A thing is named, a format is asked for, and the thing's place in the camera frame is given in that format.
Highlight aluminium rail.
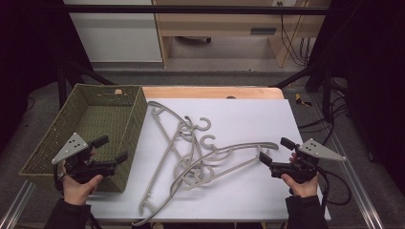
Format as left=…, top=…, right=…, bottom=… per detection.
left=0, top=180, right=36, bottom=229
left=309, top=94, right=387, bottom=229

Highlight light wooden desk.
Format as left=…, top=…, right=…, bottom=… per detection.
left=152, top=0, right=332, bottom=69

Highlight green woven basket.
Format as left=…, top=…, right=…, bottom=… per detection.
left=18, top=83, right=149, bottom=194

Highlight yellow and black tool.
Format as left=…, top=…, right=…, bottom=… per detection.
left=293, top=93, right=313, bottom=108

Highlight black floor cables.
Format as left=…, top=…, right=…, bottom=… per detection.
left=297, top=78, right=351, bottom=148

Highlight wooden table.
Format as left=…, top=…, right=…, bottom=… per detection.
left=141, top=86, right=286, bottom=100

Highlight black hanging cables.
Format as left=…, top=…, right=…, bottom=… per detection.
left=277, top=1, right=312, bottom=68

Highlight white board mat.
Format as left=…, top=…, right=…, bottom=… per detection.
left=85, top=97, right=332, bottom=222

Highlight black stand leg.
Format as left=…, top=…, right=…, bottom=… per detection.
left=272, top=60, right=334, bottom=123
left=56, top=59, right=117, bottom=110

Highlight black curtain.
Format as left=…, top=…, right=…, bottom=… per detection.
left=0, top=0, right=94, bottom=152
left=305, top=0, right=405, bottom=196

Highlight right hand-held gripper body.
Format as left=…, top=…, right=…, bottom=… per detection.
left=269, top=137, right=347, bottom=185

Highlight white cabinet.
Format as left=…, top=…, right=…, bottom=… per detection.
left=62, top=0, right=163, bottom=63

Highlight person's left hand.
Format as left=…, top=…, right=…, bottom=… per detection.
left=61, top=148, right=105, bottom=206

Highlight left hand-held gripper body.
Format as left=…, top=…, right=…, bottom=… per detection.
left=52, top=132, right=118, bottom=185

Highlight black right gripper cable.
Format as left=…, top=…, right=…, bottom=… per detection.
left=313, top=166, right=353, bottom=223

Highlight black horizontal bar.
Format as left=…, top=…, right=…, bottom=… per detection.
left=62, top=4, right=330, bottom=16

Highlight person's right hand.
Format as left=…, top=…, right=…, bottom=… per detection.
left=281, top=152, right=320, bottom=198

